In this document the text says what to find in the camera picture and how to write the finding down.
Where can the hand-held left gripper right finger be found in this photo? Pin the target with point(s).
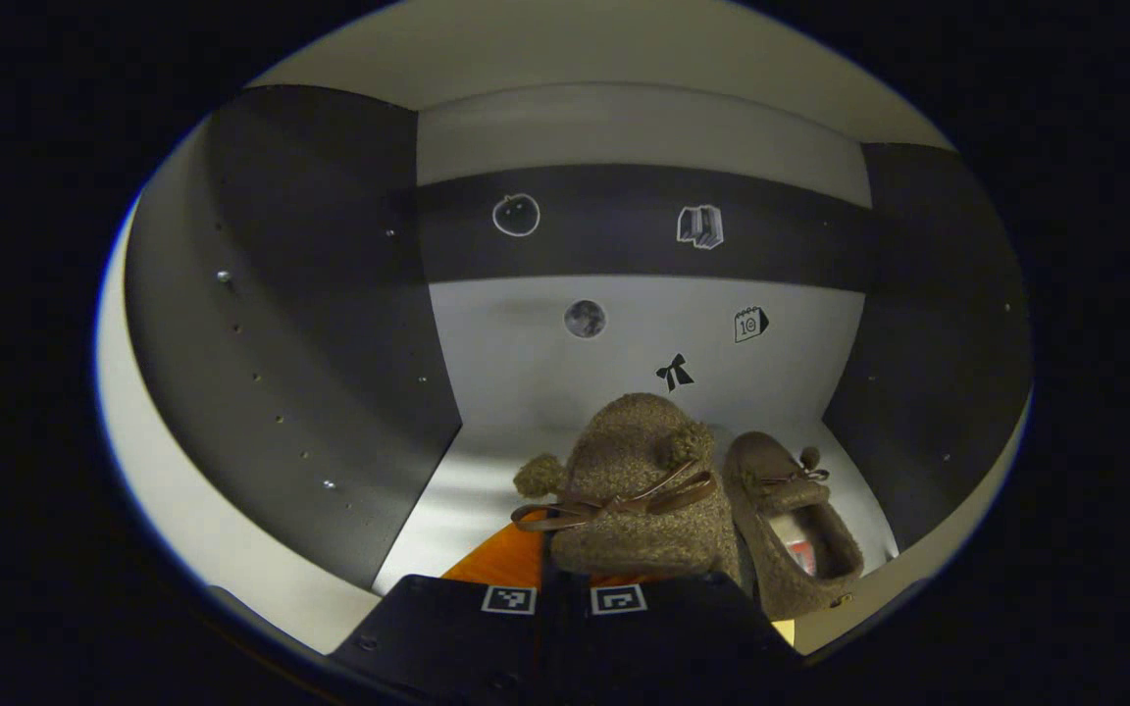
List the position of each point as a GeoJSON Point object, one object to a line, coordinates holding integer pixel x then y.
{"type": "Point", "coordinates": [663, 647]}

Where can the brown fuzzy slipper shoe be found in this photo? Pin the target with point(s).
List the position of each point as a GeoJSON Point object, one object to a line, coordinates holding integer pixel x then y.
{"type": "Point", "coordinates": [756, 466]}
{"type": "Point", "coordinates": [624, 461]}

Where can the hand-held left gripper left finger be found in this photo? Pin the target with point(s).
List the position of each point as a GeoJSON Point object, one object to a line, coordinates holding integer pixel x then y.
{"type": "Point", "coordinates": [447, 637]}

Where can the white shoe cabinet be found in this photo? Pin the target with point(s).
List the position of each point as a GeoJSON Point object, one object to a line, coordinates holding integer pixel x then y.
{"type": "Point", "coordinates": [624, 324]}

